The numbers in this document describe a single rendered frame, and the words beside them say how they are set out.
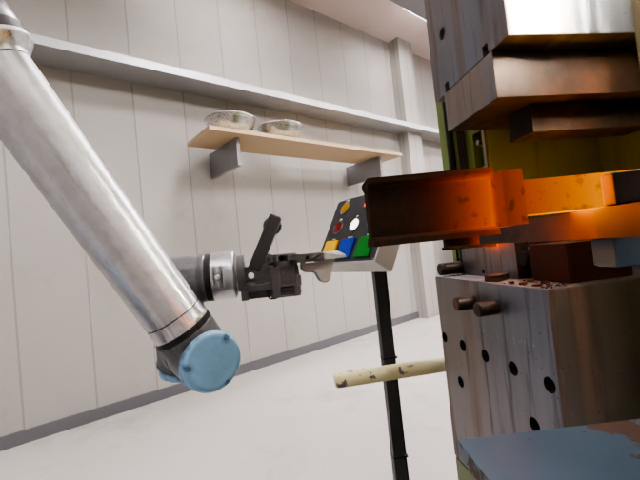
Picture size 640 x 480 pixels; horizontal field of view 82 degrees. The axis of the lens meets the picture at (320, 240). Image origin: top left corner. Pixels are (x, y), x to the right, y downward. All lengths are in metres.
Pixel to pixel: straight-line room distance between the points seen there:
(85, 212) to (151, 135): 2.82
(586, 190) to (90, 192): 0.52
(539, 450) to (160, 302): 0.49
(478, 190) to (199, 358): 0.44
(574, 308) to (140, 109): 3.19
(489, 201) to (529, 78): 0.65
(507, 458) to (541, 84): 0.69
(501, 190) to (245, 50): 3.91
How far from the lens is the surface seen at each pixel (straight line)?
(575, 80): 0.96
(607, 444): 0.56
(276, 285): 0.69
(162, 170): 3.30
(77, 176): 0.57
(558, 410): 0.71
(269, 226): 0.71
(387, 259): 1.18
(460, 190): 0.26
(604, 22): 0.98
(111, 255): 0.56
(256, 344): 3.57
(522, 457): 0.50
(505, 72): 0.88
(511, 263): 0.82
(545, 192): 0.28
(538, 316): 0.69
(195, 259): 0.71
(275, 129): 3.27
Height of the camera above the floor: 1.01
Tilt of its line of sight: 2 degrees up
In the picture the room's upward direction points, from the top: 6 degrees counter-clockwise
